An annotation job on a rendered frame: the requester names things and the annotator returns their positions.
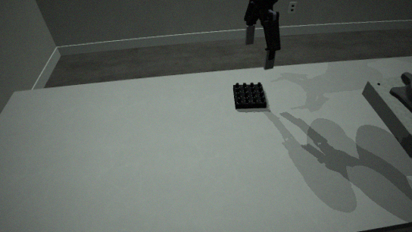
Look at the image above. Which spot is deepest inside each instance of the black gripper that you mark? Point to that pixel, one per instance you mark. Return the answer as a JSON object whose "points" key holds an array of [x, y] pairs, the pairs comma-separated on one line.
{"points": [[270, 24]]}

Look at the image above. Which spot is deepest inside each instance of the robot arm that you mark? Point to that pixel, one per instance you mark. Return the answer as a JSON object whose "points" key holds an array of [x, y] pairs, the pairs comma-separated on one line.
{"points": [[404, 93]]}

